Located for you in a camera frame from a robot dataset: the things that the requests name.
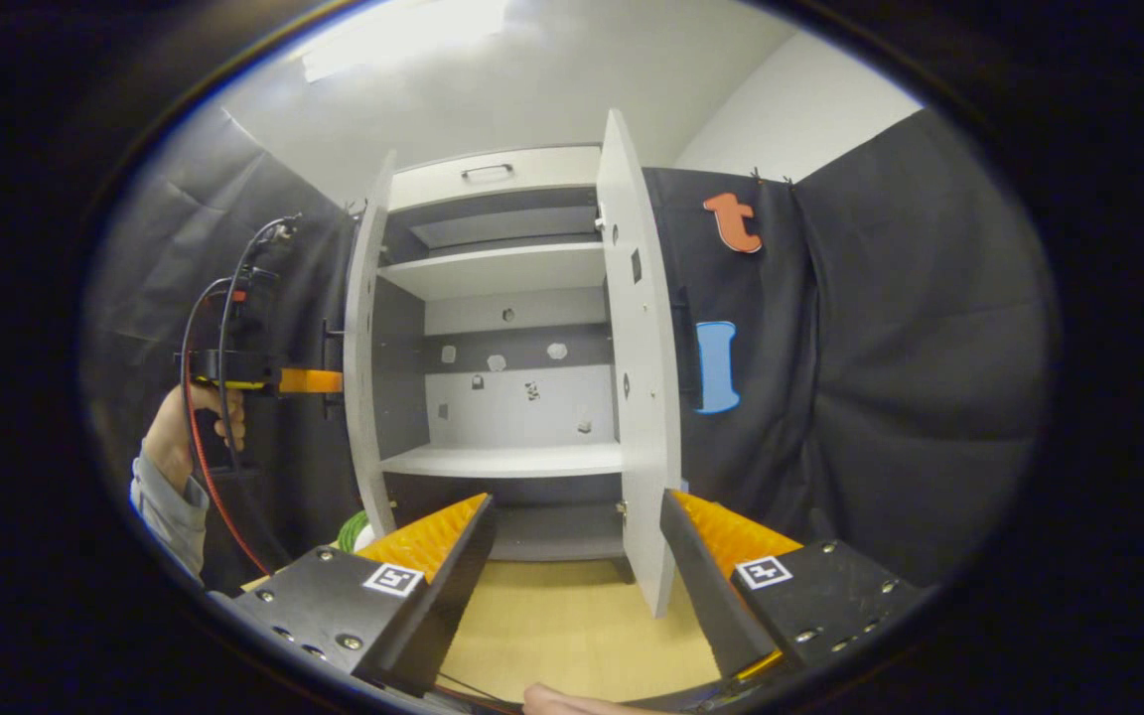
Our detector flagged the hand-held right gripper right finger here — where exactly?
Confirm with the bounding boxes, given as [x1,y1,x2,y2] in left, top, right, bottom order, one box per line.
[658,489,923,686]

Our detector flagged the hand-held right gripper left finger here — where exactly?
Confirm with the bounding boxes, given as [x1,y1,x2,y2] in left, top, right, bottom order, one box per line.
[234,494,497,699]

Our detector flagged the cabinet door with camera sticker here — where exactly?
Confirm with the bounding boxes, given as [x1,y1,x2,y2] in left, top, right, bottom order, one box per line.
[342,151,399,542]

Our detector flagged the white double-door shoe cabinet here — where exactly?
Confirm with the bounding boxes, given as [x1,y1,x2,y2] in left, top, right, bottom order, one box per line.
[342,107,684,619]

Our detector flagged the cabinet door with headphone sticker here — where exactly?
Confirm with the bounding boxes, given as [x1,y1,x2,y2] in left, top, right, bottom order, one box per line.
[595,107,684,619]

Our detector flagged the white cabinet drawer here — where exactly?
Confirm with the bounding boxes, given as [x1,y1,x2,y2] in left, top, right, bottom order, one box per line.
[388,145,603,212]

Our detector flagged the green and white striped object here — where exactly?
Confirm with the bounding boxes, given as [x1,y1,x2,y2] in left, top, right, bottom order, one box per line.
[336,509,376,553]

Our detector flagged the black backdrop cloth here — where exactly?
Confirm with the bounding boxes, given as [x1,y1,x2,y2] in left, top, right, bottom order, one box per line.
[85,104,1060,597]

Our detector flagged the red cable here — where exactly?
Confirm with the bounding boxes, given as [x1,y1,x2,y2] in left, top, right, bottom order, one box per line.
[183,382,275,579]

